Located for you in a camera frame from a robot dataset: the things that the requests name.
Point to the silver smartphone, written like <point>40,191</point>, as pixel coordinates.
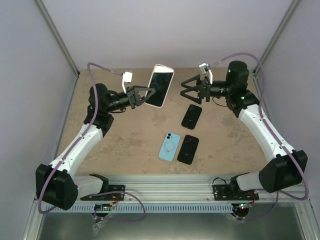
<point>160,81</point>

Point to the clear plastic bag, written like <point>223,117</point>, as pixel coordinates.
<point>99,223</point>

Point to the right aluminium corner post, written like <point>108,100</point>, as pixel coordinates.
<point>280,29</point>

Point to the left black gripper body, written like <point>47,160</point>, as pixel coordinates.
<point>130,93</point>

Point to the left circuit board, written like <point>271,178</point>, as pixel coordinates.
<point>105,207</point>

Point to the aluminium rail frame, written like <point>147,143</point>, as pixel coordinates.
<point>272,217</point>

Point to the aluminium corner post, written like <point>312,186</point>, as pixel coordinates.
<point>280,29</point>
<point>56,35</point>

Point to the circuit board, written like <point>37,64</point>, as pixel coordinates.
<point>247,205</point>
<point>105,207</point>

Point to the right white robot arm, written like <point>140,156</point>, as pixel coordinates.
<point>285,165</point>

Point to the left aluminium corner post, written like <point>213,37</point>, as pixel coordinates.
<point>56,35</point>

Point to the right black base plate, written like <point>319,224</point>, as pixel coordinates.
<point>223,192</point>

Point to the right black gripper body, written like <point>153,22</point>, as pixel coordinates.
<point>206,91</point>

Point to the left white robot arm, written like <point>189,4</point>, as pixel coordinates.
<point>56,183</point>

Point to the black cased phone lower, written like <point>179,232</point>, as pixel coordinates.
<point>188,149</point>

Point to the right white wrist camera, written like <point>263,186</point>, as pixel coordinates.
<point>205,69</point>

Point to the right circuit board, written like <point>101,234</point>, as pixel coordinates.
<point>247,205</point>

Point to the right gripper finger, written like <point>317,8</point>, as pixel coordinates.
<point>193,94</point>
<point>193,83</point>

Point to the black cased phone upper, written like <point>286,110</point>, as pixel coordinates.
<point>191,117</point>

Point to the light blue cased phone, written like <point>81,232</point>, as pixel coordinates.
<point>169,146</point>

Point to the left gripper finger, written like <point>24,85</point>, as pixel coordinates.
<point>142,98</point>
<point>141,91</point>

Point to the beige phone case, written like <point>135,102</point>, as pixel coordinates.
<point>161,68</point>

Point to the blue slotted cable duct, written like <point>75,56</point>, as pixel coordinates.
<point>157,208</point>

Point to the black cased phone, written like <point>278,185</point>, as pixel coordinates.
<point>188,149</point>
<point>191,117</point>

